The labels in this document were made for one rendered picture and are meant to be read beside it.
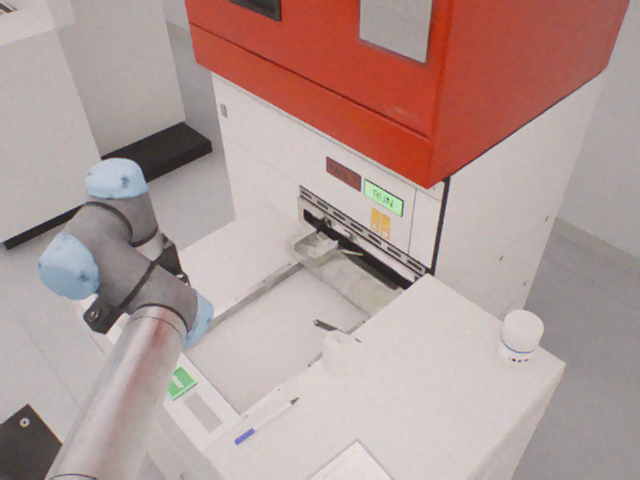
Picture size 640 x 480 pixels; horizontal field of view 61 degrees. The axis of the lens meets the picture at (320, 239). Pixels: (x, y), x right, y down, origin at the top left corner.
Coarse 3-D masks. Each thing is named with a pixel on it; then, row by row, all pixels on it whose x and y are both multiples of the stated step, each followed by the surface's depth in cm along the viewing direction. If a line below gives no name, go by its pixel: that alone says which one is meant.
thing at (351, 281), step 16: (320, 240) 147; (304, 256) 143; (336, 256) 142; (320, 272) 139; (336, 272) 138; (352, 272) 138; (336, 288) 137; (352, 288) 134; (368, 288) 134; (384, 288) 134; (368, 304) 130
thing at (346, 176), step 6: (330, 162) 133; (330, 168) 134; (336, 168) 132; (342, 168) 131; (336, 174) 134; (342, 174) 132; (348, 174) 130; (354, 174) 128; (342, 180) 133; (348, 180) 131; (354, 180) 129; (354, 186) 131
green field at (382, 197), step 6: (366, 186) 127; (372, 186) 125; (366, 192) 128; (372, 192) 126; (378, 192) 125; (384, 192) 123; (372, 198) 128; (378, 198) 126; (384, 198) 124; (390, 198) 123; (384, 204) 125; (390, 204) 124; (396, 204) 122; (396, 210) 123
